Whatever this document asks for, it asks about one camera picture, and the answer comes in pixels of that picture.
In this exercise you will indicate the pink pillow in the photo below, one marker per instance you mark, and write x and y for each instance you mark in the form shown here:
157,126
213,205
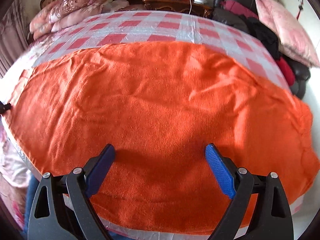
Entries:
294,41

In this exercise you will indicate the black garment on sofa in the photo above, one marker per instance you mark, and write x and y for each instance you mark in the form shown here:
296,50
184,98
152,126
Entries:
264,34

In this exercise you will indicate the floral folded quilt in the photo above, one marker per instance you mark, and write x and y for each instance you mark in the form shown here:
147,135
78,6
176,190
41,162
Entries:
62,14

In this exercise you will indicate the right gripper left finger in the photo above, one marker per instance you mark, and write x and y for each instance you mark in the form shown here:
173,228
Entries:
62,208

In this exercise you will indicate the magenta garment on sofa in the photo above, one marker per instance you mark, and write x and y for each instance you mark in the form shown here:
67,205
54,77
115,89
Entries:
238,9

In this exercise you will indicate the dark wooden nightstand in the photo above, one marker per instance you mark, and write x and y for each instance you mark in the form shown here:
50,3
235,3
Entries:
180,6

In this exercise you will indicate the pink curtain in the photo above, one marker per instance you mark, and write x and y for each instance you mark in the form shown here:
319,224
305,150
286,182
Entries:
14,33

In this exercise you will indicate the orange fleece pants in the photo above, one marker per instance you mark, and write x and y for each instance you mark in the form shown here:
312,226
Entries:
160,104

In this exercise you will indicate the pink checkered bed sheet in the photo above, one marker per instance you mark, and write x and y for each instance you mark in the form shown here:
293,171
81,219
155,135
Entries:
141,26

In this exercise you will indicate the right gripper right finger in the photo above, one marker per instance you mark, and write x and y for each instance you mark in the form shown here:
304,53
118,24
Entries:
271,217

